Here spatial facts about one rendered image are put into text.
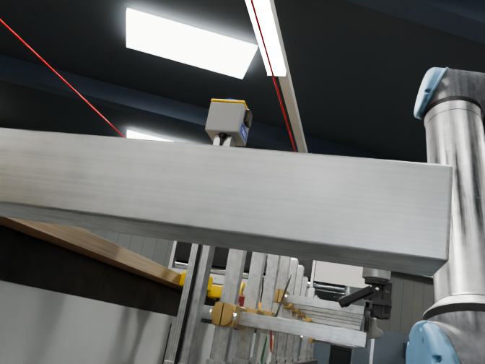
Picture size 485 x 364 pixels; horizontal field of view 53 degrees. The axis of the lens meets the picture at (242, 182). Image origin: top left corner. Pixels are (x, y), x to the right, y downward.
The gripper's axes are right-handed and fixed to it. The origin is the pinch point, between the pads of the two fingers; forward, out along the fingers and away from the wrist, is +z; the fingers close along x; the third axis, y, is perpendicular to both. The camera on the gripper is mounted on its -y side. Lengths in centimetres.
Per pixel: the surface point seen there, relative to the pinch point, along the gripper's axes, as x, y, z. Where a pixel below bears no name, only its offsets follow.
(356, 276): 222, -7, -54
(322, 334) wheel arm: -52, -10, 1
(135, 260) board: -78, -46, -6
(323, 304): 23.4, -15.5, -12.1
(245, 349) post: -30.9, -30.9, 7.5
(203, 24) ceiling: 183, -161, -255
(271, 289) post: -5.9, -30.9, -11.9
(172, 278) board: -56, -46, -6
